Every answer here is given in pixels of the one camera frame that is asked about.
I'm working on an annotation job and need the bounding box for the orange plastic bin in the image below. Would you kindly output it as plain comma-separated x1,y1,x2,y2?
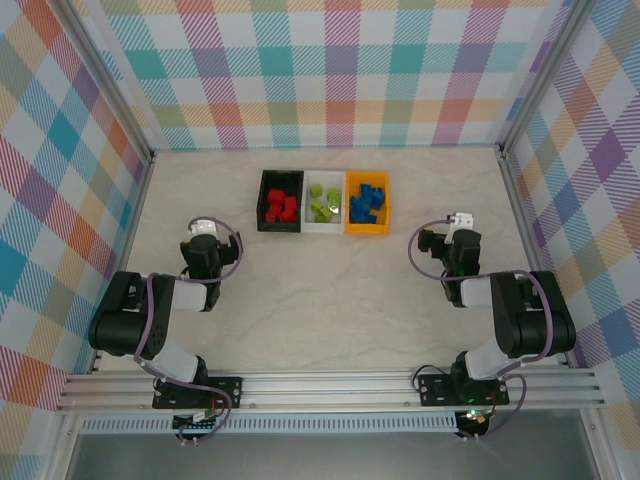
343,171,392,236

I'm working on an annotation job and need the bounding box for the aluminium rail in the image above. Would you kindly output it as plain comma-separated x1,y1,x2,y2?
498,143,574,369
87,149,157,376
54,366,609,414

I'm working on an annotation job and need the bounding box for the white slotted cable duct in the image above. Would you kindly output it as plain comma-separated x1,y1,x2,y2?
79,417,459,434

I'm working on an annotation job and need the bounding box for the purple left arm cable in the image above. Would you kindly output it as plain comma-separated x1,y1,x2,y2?
133,215,246,446

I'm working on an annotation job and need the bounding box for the black plastic bin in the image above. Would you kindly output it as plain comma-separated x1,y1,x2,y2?
256,168,306,234

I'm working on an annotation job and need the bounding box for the controller board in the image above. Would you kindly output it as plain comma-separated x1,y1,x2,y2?
457,407,494,437
172,408,224,432

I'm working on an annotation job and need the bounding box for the aluminium front rail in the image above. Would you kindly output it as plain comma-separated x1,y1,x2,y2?
54,366,609,414

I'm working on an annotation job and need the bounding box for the aluminium left frame post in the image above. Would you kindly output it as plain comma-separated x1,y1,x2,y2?
57,0,155,166

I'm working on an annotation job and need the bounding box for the aluminium right frame post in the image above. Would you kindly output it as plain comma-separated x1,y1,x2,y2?
499,0,596,156

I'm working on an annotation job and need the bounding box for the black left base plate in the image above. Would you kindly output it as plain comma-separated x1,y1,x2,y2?
152,375,244,410

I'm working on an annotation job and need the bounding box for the aluminium left side rail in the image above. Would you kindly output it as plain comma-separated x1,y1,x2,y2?
87,149,157,376

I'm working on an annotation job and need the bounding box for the left controller board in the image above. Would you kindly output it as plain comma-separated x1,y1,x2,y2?
172,408,224,432

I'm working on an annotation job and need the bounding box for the grey metal panel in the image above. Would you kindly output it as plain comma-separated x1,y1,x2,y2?
64,432,601,480

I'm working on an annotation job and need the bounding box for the white plastic bin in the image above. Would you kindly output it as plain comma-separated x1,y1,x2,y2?
301,169,348,235

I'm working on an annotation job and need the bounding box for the aluminium right side rail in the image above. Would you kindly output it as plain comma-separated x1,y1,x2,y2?
498,143,574,369

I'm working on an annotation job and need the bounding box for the aluminium frame post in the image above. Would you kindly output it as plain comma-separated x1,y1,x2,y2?
499,0,596,156
57,0,155,166

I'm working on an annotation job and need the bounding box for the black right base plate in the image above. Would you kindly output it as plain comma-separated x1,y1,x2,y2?
417,372,511,407

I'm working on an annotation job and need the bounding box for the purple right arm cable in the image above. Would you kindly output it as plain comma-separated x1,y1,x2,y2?
407,217,555,444

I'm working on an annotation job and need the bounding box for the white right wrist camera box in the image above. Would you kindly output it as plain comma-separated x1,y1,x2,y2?
446,212,474,246

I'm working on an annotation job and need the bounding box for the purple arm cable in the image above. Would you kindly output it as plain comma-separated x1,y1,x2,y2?
133,215,246,446
407,217,555,444

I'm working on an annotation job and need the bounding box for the right controller board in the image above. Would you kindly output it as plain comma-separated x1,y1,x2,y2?
457,407,494,437

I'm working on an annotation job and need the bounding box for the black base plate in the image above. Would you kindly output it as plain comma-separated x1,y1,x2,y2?
152,375,244,410
417,372,511,407

